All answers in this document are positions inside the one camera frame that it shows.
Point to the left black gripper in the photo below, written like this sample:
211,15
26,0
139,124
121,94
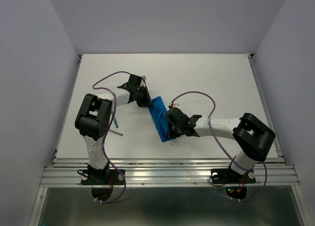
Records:
147,102

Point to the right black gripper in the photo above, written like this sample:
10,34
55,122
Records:
172,133

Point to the blue cloth napkin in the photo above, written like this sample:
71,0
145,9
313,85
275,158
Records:
158,112

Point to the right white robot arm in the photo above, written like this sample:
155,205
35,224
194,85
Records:
253,136

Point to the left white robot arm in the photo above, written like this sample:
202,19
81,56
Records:
94,117

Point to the silver metal fork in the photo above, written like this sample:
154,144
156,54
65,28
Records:
116,132

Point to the aluminium rail frame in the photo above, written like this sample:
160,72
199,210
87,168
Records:
170,192

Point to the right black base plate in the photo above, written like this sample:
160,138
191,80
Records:
220,176

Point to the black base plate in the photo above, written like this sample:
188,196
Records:
220,176
111,179

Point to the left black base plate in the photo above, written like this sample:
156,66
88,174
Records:
111,179

